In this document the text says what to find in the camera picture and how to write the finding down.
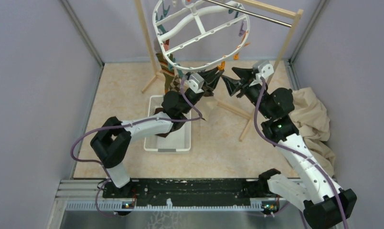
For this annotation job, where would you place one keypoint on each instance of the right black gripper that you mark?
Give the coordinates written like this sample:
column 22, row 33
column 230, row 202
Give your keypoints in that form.
column 233, row 85

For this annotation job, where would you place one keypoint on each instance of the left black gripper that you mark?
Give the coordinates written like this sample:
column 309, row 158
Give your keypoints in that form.
column 211, row 77

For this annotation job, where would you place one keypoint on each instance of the brown checkered sock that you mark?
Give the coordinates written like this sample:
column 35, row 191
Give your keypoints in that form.
column 172, row 83

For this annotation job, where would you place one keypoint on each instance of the white round clip hanger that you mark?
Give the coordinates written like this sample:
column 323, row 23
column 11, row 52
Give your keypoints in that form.
column 168, row 24

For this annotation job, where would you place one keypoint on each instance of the beige brown sock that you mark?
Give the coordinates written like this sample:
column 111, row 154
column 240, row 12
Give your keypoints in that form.
column 208, row 100

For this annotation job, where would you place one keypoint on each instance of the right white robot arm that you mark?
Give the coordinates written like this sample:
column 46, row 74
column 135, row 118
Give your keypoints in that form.
column 321, row 200

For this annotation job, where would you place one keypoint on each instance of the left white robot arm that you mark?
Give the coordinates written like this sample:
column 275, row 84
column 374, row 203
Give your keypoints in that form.
column 112, row 140

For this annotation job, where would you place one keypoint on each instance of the orange green sock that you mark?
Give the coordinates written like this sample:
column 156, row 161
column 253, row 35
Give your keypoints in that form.
column 166, row 70

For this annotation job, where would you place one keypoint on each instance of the dark brown sock in basket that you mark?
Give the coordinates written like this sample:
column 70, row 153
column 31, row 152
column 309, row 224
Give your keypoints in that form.
column 155, row 110

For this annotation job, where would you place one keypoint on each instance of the metal hanging rod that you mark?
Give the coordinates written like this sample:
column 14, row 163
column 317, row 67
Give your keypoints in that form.
column 250, row 13

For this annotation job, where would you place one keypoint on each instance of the white plastic basket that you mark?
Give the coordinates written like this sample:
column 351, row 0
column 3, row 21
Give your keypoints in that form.
column 179, row 141

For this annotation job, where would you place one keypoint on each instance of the beige crumpled cloth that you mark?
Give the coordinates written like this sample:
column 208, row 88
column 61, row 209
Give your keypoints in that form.
column 311, row 119

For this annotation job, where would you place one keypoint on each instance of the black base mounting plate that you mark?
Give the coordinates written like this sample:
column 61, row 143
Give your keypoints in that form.
column 196, row 192

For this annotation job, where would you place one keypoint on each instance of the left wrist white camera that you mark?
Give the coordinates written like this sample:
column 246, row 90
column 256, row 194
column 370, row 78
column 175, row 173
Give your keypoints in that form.
column 195, row 83

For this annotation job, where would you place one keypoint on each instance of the wrist white camera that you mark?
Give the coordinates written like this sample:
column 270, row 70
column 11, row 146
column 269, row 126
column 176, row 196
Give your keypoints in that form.
column 262, row 69
column 195, row 83

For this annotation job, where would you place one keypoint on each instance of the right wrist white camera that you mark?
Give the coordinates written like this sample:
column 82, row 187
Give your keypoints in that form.
column 262, row 69

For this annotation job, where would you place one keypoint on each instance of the white slotted cable duct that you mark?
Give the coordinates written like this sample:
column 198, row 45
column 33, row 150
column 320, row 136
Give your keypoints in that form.
column 125, row 205

